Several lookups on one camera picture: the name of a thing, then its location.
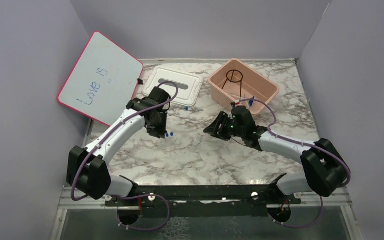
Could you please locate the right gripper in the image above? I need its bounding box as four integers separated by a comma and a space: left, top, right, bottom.
203, 111, 245, 142

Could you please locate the blue hexagonal clamp piece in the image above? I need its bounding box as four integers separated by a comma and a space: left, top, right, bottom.
249, 96, 255, 107

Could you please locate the black wire tripod stand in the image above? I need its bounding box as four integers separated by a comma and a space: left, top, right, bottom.
221, 69, 244, 98

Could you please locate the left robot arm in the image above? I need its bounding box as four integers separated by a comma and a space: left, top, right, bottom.
66, 86, 174, 206

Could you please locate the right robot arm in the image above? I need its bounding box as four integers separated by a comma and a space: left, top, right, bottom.
203, 106, 351, 204

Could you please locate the black whiteboard clip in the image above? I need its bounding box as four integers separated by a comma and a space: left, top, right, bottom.
137, 78, 144, 85

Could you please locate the pink plastic bin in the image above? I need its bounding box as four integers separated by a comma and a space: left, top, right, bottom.
208, 58, 280, 110

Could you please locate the white plastic lid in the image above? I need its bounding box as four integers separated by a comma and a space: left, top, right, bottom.
142, 66, 204, 107

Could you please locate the pink-framed whiteboard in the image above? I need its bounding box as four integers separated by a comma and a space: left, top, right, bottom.
57, 31, 144, 126

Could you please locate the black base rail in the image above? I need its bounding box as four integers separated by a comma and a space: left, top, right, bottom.
58, 185, 352, 219

